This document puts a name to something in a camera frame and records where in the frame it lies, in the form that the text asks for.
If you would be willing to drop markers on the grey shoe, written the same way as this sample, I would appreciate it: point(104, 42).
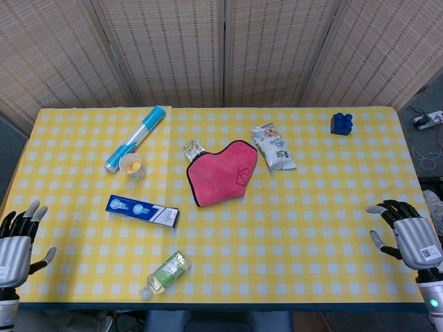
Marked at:
point(432, 204)

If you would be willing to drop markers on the bamboo folding screen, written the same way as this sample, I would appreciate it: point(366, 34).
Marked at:
point(221, 52)

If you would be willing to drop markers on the green label plastic bottle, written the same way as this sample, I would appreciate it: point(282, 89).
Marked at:
point(165, 275)

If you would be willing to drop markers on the paper cup with orange snacks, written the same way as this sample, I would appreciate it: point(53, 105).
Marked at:
point(131, 166)

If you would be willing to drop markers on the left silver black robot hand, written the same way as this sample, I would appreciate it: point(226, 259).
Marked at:
point(15, 254)

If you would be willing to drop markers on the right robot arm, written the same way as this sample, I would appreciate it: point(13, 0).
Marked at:
point(432, 297)

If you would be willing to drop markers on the blue and clear tube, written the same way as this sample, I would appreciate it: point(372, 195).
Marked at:
point(136, 140)

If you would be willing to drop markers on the blue and white toothpaste box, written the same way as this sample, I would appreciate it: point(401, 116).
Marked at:
point(142, 215)

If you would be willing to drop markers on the blue toy building block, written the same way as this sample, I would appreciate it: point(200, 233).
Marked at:
point(342, 124)

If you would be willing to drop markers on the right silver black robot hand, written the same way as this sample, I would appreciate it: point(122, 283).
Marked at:
point(413, 242)

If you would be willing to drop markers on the white snack bag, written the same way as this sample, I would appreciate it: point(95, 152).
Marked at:
point(273, 147)

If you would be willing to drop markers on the yellow checkered tablecloth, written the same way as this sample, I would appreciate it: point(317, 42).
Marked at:
point(221, 249)

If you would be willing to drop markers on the white power strip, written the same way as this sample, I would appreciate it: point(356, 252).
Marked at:
point(429, 119)

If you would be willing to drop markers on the clear glass jar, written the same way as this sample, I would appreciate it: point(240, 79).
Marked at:
point(192, 150)

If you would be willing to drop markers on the pink cloth with black trim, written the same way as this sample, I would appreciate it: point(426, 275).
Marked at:
point(223, 173)

